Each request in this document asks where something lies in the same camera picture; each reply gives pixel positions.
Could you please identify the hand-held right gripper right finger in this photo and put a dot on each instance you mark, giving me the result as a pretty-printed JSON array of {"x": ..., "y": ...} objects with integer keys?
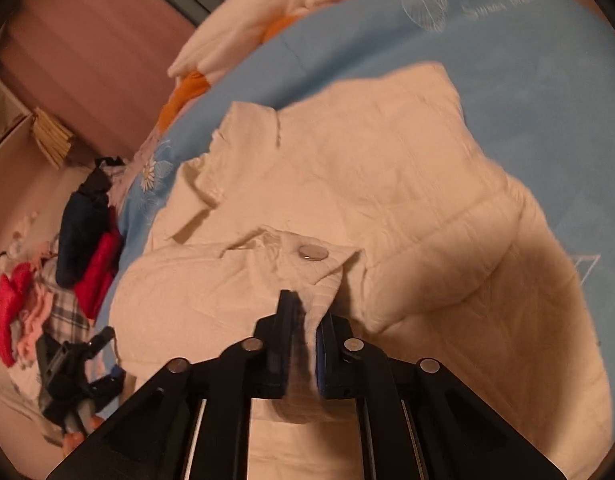
[{"x": 327, "y": 360}]

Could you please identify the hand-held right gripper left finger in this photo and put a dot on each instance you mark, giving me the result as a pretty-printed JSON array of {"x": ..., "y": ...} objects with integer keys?
[{"x": 286, "y": 340}]

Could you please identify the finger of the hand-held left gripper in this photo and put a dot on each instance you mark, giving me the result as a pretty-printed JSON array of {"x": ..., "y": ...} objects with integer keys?
[
  {"x": 109, "y": 382},
  {"x": 103, "y": 341}
]

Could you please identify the cream quilted jacket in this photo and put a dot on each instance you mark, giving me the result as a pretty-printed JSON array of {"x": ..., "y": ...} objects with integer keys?
[{"x": 397, "y": 185}]

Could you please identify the pink clothes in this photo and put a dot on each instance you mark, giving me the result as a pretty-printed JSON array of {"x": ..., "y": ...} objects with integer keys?
[{"x": 34, "y": 320}]

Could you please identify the plaid cloth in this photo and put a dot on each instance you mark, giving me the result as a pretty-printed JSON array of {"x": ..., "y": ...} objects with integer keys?
[{"x": 67, "y": 310}]

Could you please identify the red garment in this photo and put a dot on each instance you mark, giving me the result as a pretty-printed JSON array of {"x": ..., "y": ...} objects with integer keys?
[
  {"x": 102, "y": 275},
  {"x": 7, "y": 310}
]

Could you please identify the navy garment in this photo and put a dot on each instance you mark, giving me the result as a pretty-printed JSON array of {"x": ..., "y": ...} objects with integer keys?
[{"x": 79, "y": 240}]

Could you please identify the black garment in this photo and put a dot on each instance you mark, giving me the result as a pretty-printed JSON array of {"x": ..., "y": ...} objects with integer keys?
[{"x": 98, "y": 182}]

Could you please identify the white goose plush toy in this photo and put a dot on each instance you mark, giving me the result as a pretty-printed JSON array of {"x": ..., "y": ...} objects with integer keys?
[{"x": 237, "y": 25}]

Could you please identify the light blue printed duvet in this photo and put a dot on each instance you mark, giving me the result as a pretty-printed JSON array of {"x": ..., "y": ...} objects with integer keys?
[{"x": 512, "y": 60}]

